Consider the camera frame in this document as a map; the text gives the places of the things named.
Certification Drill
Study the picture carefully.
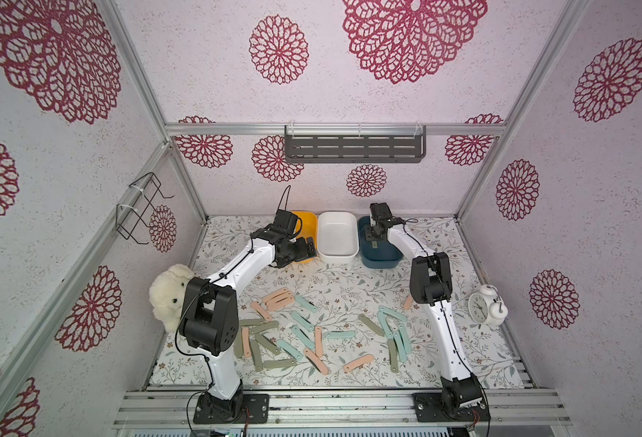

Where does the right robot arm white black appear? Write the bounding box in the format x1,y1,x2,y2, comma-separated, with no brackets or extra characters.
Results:
369,203,485,418

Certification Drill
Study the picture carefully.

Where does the aluminium front rail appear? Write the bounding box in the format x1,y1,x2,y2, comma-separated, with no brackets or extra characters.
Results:
113,389,572,431

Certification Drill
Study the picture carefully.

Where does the white plush teddy bear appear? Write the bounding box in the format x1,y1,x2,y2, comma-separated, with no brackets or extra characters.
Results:
149,264,195,333

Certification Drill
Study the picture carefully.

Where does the black wire wall rack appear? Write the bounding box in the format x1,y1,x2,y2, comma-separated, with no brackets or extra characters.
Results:
114,171,175,246

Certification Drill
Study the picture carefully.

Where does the yellow plastic storage box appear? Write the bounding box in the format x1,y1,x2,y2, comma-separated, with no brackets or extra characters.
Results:
293,211,317,264

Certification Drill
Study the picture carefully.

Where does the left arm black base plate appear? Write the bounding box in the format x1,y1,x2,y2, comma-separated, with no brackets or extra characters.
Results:
192,391,270,425

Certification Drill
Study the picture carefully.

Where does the dark teal storage box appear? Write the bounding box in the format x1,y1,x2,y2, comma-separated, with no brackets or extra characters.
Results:
357,216,403,269

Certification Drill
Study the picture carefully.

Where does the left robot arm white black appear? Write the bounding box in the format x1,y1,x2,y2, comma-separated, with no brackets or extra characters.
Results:
175,209,316,402

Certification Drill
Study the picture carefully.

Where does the white twin-bell alarm clock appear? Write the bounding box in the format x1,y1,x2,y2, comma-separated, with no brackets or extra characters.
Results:
468,284,510,328

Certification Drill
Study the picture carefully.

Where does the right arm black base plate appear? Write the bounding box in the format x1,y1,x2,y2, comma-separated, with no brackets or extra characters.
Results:
411,391,492,424

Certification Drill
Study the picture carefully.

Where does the white plastic storage box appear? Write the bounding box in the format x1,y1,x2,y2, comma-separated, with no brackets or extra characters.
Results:
317,211,359,264

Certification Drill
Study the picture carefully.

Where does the grey wall shelf rack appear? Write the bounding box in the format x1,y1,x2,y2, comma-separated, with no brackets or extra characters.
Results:
283,126,427,164

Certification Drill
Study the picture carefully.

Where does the floral patterned table mat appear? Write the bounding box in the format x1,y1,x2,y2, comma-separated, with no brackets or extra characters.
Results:
148,215,524,390

